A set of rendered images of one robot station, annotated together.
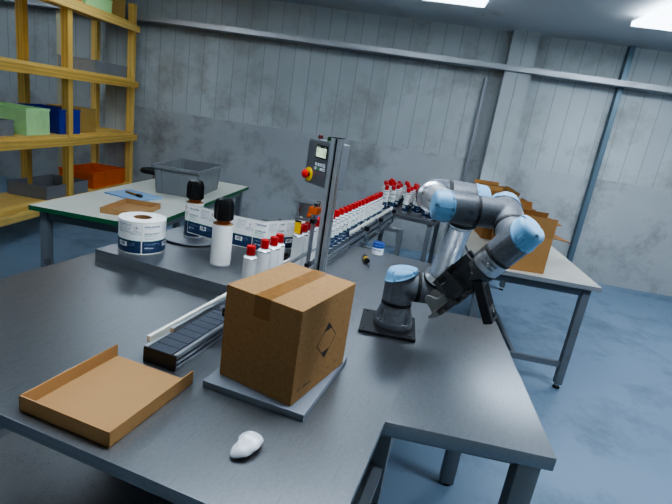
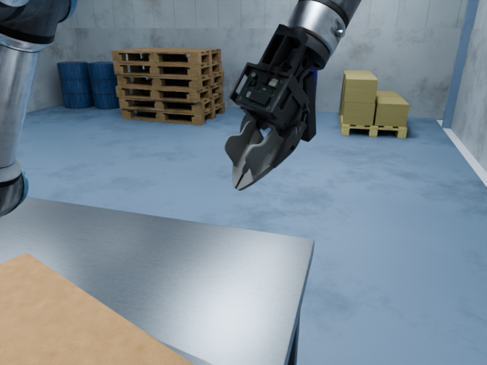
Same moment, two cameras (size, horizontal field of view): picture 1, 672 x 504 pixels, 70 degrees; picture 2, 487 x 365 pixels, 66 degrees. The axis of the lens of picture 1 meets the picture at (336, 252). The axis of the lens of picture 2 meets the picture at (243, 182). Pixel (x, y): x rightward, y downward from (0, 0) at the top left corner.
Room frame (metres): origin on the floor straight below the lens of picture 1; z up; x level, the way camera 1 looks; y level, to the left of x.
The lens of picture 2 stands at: (1.08, 0.19, 1.32)
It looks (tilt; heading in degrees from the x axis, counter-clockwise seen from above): 22 degrees down; 281
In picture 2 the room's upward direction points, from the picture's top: straight up
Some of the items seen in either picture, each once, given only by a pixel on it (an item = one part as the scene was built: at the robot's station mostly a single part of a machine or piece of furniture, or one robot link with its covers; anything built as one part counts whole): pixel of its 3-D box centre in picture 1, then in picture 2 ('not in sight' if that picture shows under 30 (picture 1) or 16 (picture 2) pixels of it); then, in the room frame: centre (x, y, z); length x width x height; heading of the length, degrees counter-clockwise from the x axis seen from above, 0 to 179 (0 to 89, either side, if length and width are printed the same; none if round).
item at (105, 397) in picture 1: (113, 388); not in sight; (1.04, 0.50, 0.85); 0.30 x 0.26 x 0.04; 163
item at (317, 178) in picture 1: (326, 163); not in sight; (2.07, 0.10, 1.38); 0.17 x 0.10 x 0.19; 38
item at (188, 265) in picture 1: (212, 251); not in sight; (2.24, 0.60, 0.86); 0.80 x 0.67 x 0.05; 163
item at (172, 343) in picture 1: (283, 279); not in sight; (1.99, 0.21, 0.86); 1.65 x 0.08 x 0.04; 163
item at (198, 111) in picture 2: not in sight; (171, 83); (3.29, -5.51, 0.50); 1.41 x 1.01 x 1.00; 173
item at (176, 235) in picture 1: (192, 236); not in sight; (2.33, 0.74, 0.89); 0.31 x 0.31 x 0.01
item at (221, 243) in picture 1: (222, 231); not in sight; (2.00, 0.50, 1.03); 0.09 x 0.09 x 0.30
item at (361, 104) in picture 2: not in sight; (371, 101); (0.30, -5.37, 0.36); 1.22 x 0.91 x 0.72; 84
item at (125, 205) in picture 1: (131, 207); not in sight; (3.00, 1.35, 0.82); 0.34 x 0.24 x 0.04; 0
